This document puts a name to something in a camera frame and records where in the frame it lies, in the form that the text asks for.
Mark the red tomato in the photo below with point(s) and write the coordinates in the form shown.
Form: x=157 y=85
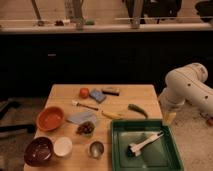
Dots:
x=84 y=92

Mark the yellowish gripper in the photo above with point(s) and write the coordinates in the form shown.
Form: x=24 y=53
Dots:
x=168 y=118

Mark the yellow banana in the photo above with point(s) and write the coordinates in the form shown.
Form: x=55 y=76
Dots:
x=111 y=115

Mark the blue sponge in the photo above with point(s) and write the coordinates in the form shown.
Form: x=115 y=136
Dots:
x=97 y=95

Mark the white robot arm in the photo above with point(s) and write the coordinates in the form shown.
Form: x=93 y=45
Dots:
x=186 y=83

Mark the white dish brush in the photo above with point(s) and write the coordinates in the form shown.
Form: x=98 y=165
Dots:
x=134 y=149

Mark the dark maroon bowl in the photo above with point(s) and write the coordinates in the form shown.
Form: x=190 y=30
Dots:
x=38 y=152

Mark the small white bowl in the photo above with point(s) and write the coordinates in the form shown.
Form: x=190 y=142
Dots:
x=63 y=146

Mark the orange bowl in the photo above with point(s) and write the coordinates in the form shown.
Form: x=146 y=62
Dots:
x=50 y=118

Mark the green plastic tray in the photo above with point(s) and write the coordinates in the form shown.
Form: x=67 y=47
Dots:
x=160 y=155

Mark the fork with dark handle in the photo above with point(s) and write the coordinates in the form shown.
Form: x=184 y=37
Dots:
x=76 y=103

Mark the light blue towel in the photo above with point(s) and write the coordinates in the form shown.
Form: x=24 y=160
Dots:
x=81 y=117

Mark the small metal cup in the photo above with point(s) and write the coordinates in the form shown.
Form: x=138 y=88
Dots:
x=96 y=149

